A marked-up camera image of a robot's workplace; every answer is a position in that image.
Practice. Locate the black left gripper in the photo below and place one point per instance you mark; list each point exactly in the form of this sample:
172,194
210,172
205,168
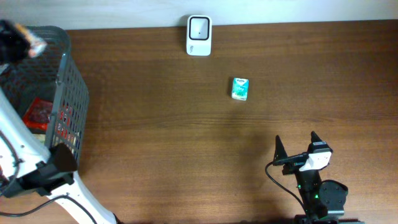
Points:
11,48

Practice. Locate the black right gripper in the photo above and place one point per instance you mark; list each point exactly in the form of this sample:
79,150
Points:
293,162

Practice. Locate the red snack bag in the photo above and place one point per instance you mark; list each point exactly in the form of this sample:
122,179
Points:
38,114

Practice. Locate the teal tissue pack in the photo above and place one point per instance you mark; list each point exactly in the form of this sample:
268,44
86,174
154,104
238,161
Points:
239,89

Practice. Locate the orange tissue pack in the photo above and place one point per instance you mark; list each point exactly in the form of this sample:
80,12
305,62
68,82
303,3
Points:
37,45

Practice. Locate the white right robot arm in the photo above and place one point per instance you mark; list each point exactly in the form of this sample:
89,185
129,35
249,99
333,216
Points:
321,200

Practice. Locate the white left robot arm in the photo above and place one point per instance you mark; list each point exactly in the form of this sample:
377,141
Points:
27,166

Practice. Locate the grey plastic basket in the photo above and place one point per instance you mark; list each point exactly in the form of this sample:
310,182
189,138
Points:
53,77

